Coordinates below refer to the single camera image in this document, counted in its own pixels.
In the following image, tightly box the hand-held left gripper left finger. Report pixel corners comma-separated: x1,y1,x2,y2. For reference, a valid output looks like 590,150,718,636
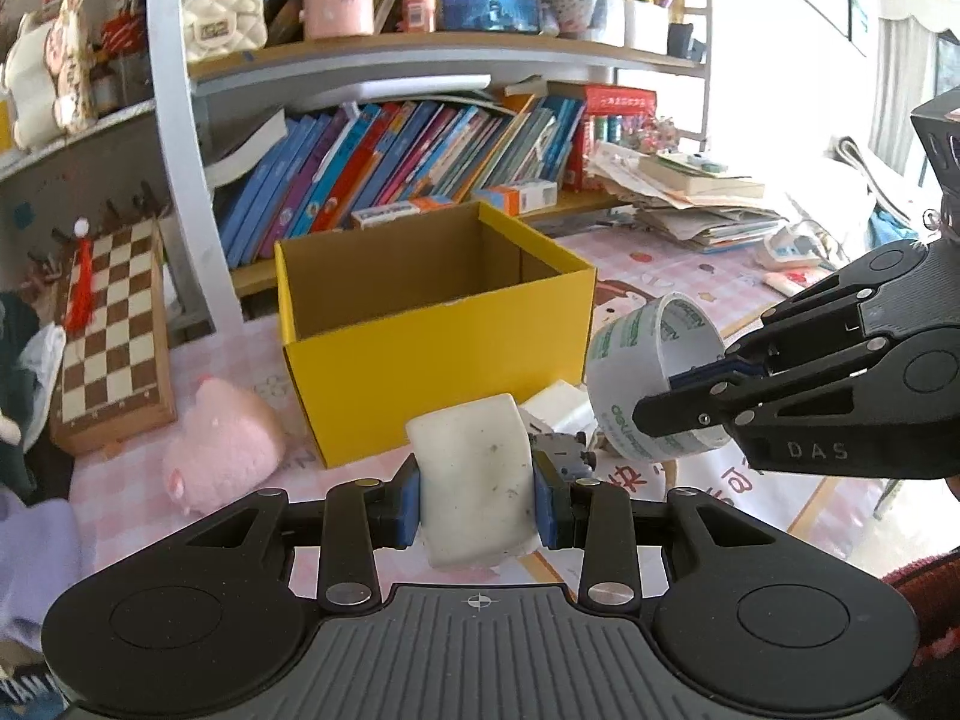
184,457,421,608

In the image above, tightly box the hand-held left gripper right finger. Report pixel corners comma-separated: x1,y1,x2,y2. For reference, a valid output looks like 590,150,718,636
534,457,781,605

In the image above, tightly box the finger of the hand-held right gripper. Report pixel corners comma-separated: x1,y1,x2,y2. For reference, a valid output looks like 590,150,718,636
634,337,908,437
670,240,938,391

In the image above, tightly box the white adhesive tape roll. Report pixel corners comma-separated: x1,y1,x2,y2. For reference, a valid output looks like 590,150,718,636
585,292,740,464

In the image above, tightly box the white charger plug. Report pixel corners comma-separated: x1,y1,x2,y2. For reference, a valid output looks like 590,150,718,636
519,380,597,440

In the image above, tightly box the yellow cardboard box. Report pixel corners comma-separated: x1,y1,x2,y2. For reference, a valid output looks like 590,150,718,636
274,200,599,470

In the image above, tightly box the pink plush toy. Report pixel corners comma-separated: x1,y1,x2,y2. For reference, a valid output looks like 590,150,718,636
163,377,287,517

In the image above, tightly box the white and blue device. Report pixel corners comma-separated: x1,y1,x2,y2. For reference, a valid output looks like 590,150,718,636
754,225,835,272

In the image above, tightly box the pile of papers and booklets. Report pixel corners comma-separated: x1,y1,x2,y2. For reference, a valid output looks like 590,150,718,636
585,139,800,254

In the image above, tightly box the person's red knit sweater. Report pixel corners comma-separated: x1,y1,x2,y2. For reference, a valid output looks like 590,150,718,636
877,551,960,720

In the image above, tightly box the pink printed desk mat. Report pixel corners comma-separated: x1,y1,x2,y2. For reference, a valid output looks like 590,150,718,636
71,217,901,601

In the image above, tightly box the white curtain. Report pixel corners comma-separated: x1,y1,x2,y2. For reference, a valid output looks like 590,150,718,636
870,0,960,188

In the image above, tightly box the red marker box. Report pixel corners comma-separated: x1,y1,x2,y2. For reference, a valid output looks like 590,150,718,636
564,86,659,192

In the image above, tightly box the thick orange and white box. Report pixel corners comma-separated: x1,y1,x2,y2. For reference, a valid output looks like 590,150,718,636
476,180,560,215

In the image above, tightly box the flat orange and white box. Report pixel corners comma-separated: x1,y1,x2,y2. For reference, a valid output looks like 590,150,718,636
351,195,457,230

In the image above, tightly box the white pen cup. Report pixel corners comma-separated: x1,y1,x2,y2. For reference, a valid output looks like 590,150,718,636
624,0,670,55

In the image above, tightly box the wooden chessboard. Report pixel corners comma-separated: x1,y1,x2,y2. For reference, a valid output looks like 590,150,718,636
49,219,179,457

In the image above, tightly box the row of leaning picture books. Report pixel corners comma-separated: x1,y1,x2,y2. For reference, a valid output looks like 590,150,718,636
216,94,587,271

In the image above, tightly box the patterned pen holder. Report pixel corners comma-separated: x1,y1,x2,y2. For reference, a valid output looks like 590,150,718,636
551,0,601,37

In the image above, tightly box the lavender cloth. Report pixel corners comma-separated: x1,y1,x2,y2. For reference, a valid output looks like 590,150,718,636
0,491,83,653

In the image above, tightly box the white plastic bag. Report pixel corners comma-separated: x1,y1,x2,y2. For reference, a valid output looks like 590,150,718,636
16,322,70,451

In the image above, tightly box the red tassel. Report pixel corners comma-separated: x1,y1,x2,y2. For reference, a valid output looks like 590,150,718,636
64,217,97,332

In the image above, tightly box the dark green cloth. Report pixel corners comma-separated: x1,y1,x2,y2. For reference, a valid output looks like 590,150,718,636
0,292,46,500

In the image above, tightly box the grey desk bookshelf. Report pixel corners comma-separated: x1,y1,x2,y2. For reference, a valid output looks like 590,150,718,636
0,0,713,331

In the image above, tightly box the blue tin pencil case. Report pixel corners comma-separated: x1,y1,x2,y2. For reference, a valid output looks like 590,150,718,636
439,0,542,35

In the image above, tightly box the white quilted handbag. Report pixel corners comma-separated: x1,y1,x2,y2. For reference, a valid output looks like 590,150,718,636
180,0,269,65

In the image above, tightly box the white and pink plush doll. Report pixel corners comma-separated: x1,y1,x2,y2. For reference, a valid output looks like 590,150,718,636
0,0,102,151

